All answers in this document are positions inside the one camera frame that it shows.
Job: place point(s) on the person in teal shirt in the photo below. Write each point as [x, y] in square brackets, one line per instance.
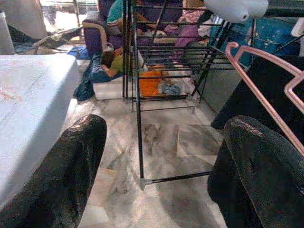
[115, 12]

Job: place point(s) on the orange cloth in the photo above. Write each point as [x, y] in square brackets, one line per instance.
[149, 83]

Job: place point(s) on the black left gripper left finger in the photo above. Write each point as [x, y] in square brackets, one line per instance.
[59, 178]

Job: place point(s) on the grey cloth pile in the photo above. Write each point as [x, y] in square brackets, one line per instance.
[169, 89]

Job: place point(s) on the purple patterned garment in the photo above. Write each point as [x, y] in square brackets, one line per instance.
[190, 35]

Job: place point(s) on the white rounded plastic part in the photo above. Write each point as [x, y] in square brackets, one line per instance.
[232, 9]

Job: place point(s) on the grey green leather sofa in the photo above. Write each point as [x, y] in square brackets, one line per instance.
[221, 92]

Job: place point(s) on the black metal drying rack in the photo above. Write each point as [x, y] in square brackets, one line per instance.
[140, 142]

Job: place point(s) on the child in yellow shirt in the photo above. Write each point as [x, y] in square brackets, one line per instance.
[116, 65]

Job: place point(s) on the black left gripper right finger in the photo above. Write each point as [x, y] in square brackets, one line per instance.
[261, 178]

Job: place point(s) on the pink plastic hanger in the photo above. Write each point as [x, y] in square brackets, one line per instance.
[261, 97]

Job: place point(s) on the blue storage container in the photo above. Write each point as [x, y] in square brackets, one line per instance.
[268, 35]

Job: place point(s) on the large light blue table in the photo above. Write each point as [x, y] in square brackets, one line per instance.
[31, 107]

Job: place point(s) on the purple sofa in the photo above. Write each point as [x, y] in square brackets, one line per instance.
[95, 35]

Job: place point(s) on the black garment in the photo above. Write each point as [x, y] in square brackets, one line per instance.
[261, 78]

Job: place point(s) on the white floor mattress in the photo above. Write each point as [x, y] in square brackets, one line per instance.
[109, 90]

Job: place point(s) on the dark blue blanket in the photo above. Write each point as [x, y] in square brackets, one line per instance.
[95, 71]

